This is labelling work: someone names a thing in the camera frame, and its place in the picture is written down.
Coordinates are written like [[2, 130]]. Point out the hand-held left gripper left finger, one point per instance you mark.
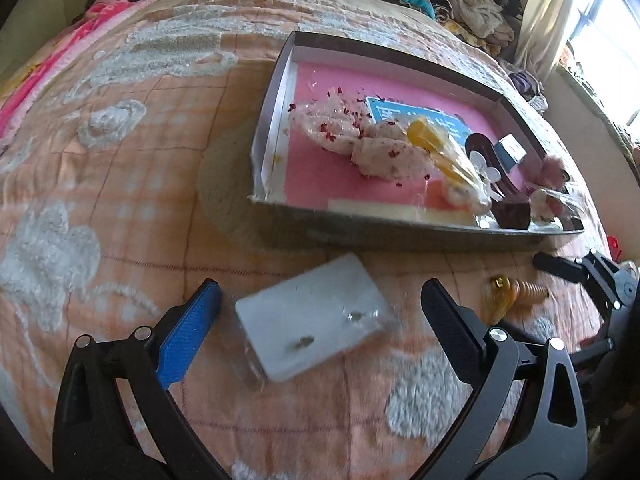
[[187, 340]]

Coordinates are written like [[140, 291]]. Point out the brown curved hair clip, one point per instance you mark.
[[512, 212]]

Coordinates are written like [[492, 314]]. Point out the shallow cardboard box pink liner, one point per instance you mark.
[[425, 237]]

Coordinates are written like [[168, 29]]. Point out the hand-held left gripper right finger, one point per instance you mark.
[[450, 330]]

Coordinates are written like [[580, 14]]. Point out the bagged white flower hair accessory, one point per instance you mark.
[[542, 202]]

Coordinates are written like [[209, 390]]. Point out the light curtain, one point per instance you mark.
[[545, 20]]

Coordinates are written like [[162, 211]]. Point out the orange quilted blanket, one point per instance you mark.
[[125, 240]]

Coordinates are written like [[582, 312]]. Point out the window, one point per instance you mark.
[[615, 25]]

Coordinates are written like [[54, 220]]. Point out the small dark blue box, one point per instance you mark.
[[510, 152]]

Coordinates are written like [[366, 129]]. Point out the orange spiral hair clip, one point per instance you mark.
[[527, 292]]

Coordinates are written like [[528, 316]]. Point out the blue printed card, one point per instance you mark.
[[390, 110]]

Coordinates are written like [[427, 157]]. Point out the pink floral blanket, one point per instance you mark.
[[30, 100]]

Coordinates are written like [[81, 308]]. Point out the yellow hair accessory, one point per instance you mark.
[[425, 135]]

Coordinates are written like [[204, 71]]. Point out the pile of clothes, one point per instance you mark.
[[480, 10]]

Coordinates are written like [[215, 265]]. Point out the white earring card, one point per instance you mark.
[[310, 310]]

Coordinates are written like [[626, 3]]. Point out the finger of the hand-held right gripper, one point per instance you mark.
[[560, 267], [595, 349]]

